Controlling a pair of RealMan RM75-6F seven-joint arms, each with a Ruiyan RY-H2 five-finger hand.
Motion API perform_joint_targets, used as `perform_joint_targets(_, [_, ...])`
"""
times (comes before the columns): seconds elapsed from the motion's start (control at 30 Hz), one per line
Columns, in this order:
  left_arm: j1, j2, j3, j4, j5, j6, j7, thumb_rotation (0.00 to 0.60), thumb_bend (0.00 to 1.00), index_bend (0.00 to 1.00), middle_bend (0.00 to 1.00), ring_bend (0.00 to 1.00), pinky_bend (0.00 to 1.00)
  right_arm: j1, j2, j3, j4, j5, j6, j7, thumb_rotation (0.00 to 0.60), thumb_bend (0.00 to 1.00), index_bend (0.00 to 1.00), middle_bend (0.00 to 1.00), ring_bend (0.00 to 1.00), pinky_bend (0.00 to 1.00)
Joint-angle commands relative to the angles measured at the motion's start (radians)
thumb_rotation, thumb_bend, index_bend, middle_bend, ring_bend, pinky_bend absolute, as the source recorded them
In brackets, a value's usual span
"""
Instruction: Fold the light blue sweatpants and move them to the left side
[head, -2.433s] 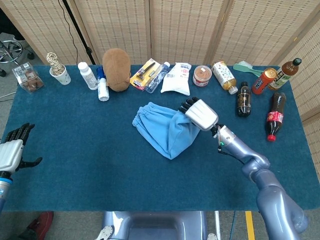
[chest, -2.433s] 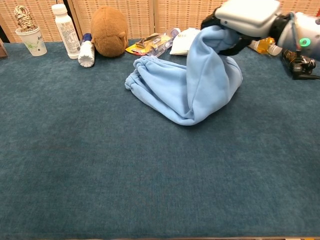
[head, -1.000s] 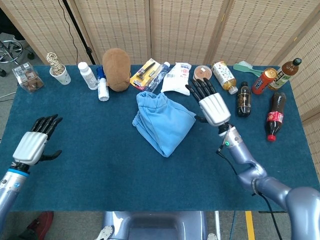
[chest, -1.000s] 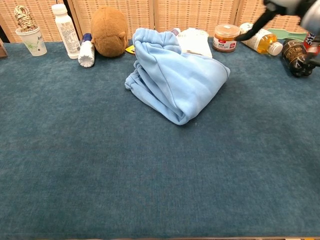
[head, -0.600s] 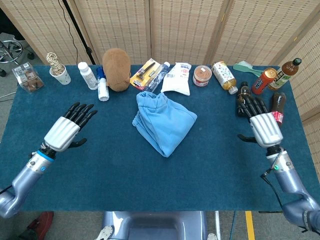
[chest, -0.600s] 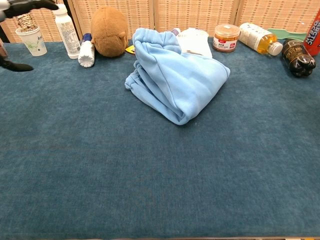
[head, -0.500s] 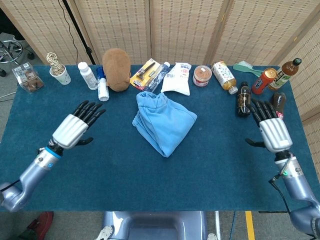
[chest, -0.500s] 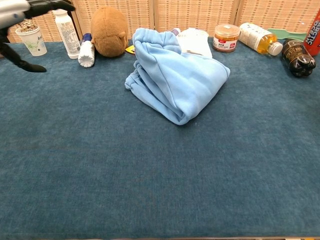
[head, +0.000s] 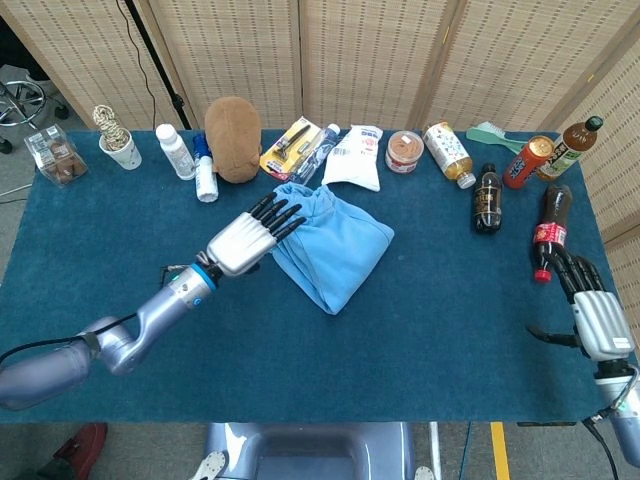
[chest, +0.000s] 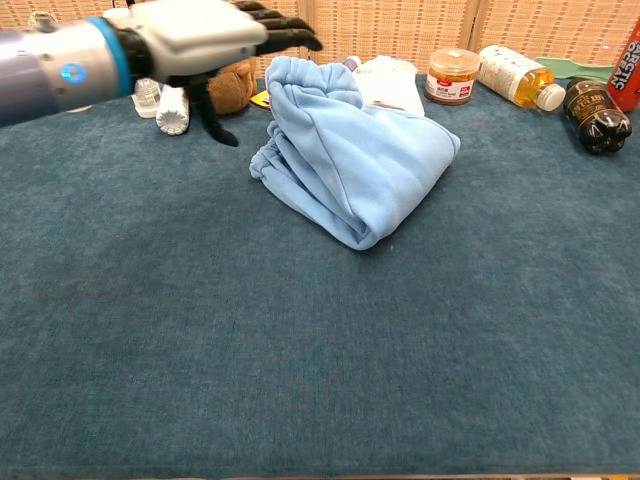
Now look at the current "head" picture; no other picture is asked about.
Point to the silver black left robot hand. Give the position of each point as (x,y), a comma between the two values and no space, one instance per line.
(240,245)

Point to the clear box of brown snacks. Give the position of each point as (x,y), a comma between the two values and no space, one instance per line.
(57,155)

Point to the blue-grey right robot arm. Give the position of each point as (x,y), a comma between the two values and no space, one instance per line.
(625,425)

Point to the chrome stool with wheels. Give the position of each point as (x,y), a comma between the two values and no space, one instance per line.
(20,107)

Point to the white tube with blue cap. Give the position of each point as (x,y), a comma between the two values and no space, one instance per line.
(205,180)

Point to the bamboo folding screen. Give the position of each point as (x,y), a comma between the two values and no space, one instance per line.
(370,50)

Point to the white paper cup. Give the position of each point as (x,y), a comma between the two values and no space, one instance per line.
(125,155)

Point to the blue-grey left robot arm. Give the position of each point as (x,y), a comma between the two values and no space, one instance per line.
(150,315)

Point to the tea bottle with white label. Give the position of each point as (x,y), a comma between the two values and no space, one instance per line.
(447,150)

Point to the small black drink bottle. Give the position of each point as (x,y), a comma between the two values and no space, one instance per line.
(487,200)

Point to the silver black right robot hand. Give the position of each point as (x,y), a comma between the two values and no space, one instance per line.
(602,325)

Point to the white table leg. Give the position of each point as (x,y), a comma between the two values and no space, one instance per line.
(434,445)

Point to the green tea bottle black cap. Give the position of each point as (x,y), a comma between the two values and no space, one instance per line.
(567,150)

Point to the round jar with red label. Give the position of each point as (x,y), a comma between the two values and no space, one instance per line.
(404,150)

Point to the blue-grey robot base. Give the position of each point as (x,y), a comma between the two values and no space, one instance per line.
(310,450)

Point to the teal table cloth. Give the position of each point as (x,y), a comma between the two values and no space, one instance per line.
(425,325)

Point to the white plastic pouch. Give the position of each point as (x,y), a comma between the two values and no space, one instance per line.
(350,165)

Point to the light blue sweatpants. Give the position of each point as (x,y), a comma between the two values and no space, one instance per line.
(340,250)

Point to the black tripod stand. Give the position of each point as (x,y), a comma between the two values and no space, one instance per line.
(150,45)

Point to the tall white plastic bottle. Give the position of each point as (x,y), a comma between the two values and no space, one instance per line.
(175,150)

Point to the green plastic brush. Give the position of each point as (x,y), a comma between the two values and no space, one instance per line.
(487,132)

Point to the razor in yellow pack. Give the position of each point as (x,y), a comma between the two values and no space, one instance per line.
(287,150)

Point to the cola bottle with red label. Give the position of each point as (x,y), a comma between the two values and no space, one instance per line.
(550,230)

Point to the orange drink can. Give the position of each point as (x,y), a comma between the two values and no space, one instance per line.
(522,167)

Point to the brown plush toy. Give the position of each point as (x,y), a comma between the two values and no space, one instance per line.
(232,135)

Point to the red shoe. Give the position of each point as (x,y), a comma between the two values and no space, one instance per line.
(85,440)

